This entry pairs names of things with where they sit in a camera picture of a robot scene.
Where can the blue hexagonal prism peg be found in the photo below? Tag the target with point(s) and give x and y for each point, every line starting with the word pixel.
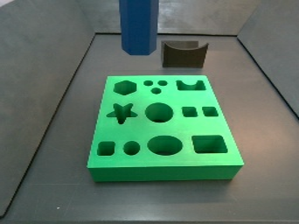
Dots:
pixel 139 25

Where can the dark grey U-shaped block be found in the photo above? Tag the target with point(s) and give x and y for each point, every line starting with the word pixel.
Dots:
pixel 183 53

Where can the green shape sorter block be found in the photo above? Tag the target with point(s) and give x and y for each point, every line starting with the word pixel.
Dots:
pixel 162 131

